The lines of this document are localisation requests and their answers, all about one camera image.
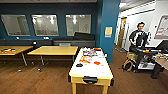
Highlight colourful game box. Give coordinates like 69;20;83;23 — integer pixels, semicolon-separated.
82;49;96;57

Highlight black bench cushion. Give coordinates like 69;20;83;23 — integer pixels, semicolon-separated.
73;31;96;42

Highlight orange black striker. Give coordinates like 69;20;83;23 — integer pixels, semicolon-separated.
93;47;103;52

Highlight small black bowl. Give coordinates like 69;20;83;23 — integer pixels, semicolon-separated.
75;63;84;68

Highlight white bench label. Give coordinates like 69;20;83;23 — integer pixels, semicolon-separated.
59;42;72;47

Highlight large interior window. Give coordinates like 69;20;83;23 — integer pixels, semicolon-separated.
65;13;92;37
31;13;60;37
0;14;31;37

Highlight yellow air hockey table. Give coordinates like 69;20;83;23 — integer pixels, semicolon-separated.
68;47;115;94

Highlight long wooden table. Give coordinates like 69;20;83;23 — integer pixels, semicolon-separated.
27;45;79;72
0;45;34;67

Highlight brown wooden door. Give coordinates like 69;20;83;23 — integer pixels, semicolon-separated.
116;17;128;49

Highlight tan black backpack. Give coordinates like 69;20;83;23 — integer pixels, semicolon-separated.
121;59;135;72

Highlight yellow green basket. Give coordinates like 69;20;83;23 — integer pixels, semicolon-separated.
127;52;138;62

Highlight small dark round object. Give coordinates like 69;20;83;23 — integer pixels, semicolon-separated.
32;40;38;46

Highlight man in dark shirt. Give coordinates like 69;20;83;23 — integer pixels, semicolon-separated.
129;21;149;51

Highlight black wheeled cart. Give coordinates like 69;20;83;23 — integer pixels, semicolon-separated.
129;33;168;75

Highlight small red orange item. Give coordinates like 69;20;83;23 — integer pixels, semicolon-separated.
1;48;17;55

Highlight grey framed notice board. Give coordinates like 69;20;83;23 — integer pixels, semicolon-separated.
154;14;168;39

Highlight yellow wall sign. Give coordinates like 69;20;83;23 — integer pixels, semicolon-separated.
104;26;114;38

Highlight dark wall bench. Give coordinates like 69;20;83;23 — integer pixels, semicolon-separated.
0;38;96;48

